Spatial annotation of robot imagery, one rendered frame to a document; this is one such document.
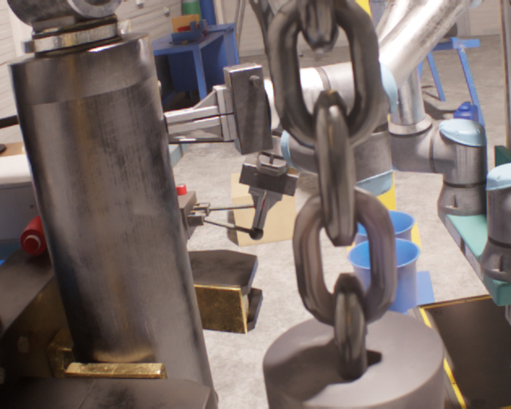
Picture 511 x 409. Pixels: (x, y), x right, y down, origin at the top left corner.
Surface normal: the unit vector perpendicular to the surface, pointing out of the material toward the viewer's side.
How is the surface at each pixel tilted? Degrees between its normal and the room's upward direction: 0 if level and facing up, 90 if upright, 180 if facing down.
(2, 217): 90
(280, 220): 90
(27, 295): 0
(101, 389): 0
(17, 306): 0
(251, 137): 90
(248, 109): 90
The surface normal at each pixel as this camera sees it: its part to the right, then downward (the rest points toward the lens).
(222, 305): -0.41, 0.35
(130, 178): 0.55, 0.19
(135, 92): 0.78, 0.09
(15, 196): -0.16, 0.34
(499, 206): -0.84, 0.28
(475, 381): -0.14, -0.94
